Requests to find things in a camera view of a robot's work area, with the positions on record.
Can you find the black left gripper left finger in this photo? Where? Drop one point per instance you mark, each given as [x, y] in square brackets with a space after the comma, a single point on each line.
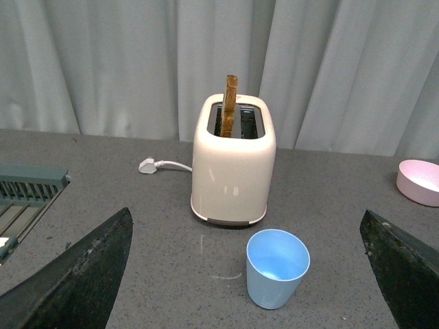
[77, 289]

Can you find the grey-green dish rack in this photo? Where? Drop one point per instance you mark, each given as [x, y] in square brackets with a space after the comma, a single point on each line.
[26, 193]

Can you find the light blue plastic cup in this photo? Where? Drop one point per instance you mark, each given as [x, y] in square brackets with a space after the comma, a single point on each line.
[276, 262]

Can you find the toasted bread slice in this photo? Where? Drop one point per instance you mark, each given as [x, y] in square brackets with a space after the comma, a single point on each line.
[228, 106]

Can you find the cream white toaster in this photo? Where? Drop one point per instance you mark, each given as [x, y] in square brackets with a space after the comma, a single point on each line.
[231, 176]

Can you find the pink plastic bowl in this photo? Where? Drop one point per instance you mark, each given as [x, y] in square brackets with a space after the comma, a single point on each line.
[418, 181]

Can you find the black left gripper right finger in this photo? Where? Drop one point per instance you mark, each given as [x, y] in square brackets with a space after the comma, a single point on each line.
[406, 270]

